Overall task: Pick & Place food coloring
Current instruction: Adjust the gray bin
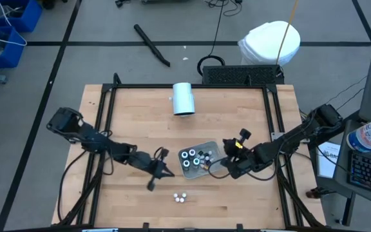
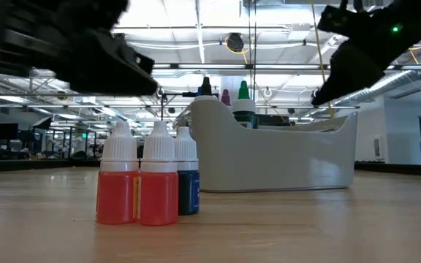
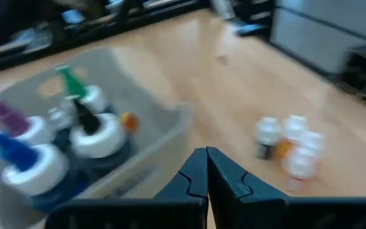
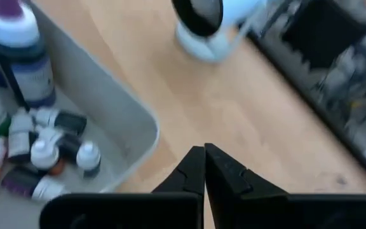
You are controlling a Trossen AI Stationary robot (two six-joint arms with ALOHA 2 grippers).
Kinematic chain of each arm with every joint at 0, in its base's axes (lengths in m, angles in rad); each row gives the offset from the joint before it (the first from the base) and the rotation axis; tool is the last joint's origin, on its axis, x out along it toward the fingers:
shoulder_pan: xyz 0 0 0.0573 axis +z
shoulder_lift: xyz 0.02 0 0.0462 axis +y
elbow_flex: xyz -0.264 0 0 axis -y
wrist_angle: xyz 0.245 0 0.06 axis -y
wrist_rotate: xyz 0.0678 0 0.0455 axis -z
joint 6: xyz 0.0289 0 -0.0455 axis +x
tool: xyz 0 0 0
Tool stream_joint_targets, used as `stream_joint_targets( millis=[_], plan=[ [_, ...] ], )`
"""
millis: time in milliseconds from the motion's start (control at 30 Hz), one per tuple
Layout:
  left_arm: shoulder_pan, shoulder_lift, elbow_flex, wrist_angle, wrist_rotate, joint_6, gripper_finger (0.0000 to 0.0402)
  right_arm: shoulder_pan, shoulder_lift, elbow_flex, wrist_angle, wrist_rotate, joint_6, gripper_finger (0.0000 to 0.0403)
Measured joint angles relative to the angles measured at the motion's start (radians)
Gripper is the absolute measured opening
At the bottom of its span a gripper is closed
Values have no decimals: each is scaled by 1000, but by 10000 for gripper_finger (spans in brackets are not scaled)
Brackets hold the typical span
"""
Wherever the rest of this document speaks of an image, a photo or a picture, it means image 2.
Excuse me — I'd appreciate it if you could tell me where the large bottle with green tip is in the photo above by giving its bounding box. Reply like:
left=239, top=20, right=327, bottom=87
left=231, top=80, right=259, bottom=129

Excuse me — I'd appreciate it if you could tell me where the long ceiling light bar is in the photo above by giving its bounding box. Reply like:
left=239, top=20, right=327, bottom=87
left=151, top=62, right=330, bottom=71

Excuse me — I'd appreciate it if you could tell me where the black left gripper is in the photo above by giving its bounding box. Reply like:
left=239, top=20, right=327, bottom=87
left=0, top=0, right=159, bottom=96

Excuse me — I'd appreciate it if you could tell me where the large bottle with purple tip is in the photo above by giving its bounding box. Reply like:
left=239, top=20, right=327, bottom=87
left=220, top=88, right=232, bottom=110

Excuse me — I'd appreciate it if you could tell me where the black aluminium rig frame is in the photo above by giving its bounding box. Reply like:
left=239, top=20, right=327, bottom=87
left=0, top=159, right=421, bottom=178

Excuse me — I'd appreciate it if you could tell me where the small orange dropper bottle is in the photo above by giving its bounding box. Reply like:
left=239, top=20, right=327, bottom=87
left=96, top=121, right=140, bottom=225
left=138, top=120, right=180, bottom=226

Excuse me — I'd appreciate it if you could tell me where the yellow hanging cable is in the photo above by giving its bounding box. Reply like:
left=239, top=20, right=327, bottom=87
left=311, top=0, right=335, bottom=118

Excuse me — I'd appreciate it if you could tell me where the pale grey plastic bin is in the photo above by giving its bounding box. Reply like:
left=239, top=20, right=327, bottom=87
left=189, top=99, right=358, bottom=194

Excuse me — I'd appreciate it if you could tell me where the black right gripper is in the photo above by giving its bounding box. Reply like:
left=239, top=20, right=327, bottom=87
left=311, top=4, right=398, bottom=107

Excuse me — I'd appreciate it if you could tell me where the small blue dropper bottle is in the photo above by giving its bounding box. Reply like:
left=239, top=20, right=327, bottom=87
left=173, top=126, right=200, bottom=216

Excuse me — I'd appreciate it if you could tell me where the large bottle with black tip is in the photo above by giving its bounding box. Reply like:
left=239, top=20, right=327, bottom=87
left=194, top=76, right=219, bottom=103

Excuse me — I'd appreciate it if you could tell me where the dark computer monitor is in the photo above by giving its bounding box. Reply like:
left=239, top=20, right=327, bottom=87
left=0, top=123, right=20, bottom=142

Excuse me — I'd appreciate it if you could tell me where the distant black workstation frame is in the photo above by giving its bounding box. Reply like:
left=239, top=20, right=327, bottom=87
left=18, top=123, right=100, bottom=161

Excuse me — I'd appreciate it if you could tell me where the silver ventilation duct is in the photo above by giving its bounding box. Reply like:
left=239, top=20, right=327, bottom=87
left=356, top=69, right=421, bottom=103

